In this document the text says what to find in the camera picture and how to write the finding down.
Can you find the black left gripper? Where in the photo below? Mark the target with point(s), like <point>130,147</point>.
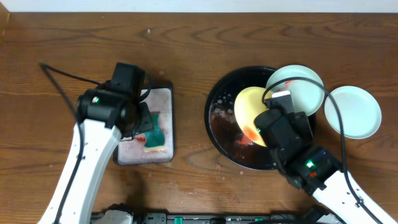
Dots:
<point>146,119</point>

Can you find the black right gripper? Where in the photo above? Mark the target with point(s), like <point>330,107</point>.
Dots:
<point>299,118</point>

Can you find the green yellow sponge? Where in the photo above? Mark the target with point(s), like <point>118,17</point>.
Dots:
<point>155,139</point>

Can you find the mint green plate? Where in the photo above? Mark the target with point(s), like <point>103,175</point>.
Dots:
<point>360,112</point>
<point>306,96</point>

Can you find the yellow plate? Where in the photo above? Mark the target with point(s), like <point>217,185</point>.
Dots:
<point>247,106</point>

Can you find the mint green plate front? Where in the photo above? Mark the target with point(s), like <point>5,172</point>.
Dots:
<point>360,112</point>

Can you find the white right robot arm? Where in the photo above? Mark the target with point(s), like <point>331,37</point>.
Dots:
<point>314,169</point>

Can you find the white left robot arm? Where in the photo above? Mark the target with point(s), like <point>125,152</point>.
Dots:
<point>93,144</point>

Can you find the rectangular pink sponge tray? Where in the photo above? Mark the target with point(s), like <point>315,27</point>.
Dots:
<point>163,102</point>

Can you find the round black tray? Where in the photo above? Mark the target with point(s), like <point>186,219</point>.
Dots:
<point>221,124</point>

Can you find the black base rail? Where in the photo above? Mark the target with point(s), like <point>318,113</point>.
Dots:
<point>120,213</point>

